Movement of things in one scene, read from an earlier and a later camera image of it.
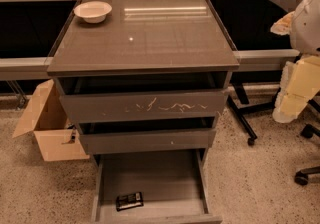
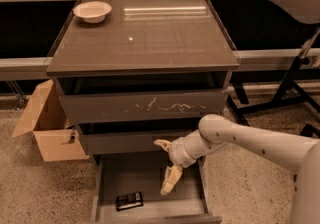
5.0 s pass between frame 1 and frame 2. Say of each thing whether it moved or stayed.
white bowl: stayed
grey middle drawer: stayed
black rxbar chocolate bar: stayed
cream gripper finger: moved
